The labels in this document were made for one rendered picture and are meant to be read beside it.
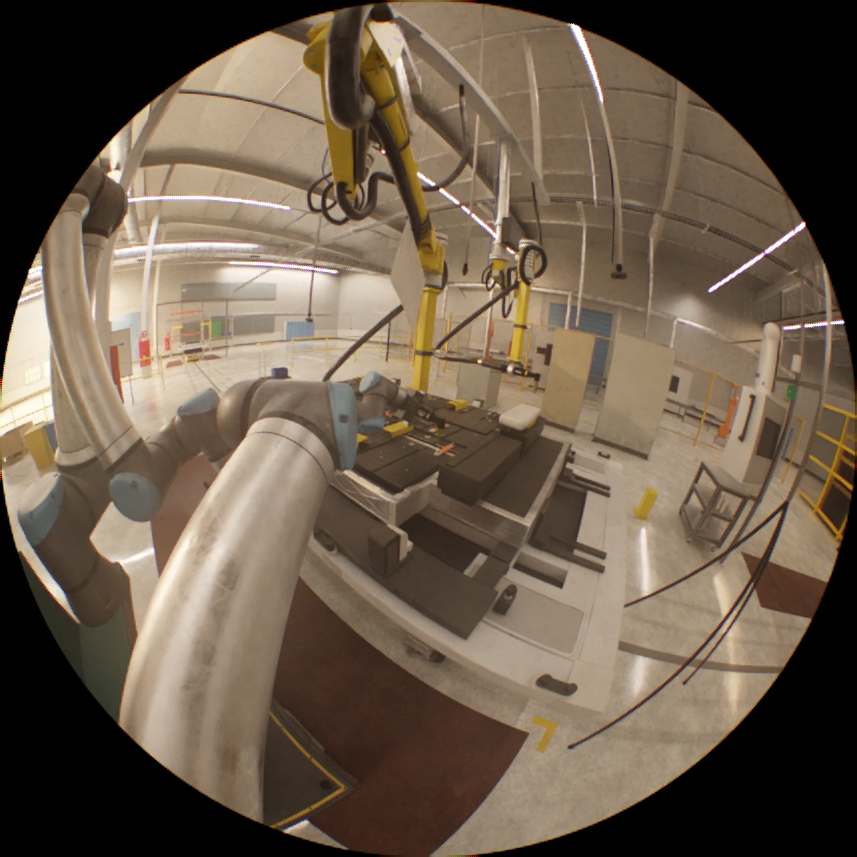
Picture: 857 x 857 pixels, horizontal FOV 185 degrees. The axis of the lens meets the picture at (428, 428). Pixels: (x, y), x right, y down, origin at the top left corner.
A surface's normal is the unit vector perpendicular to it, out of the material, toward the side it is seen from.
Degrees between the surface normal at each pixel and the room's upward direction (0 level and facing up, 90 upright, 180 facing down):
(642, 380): 90
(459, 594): 0
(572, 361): 90
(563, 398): 90
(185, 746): 33
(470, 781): 0
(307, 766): 0
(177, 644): 19
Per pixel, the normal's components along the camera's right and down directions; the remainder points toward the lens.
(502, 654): 0.10, -0.93
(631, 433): -0.59, 0.23
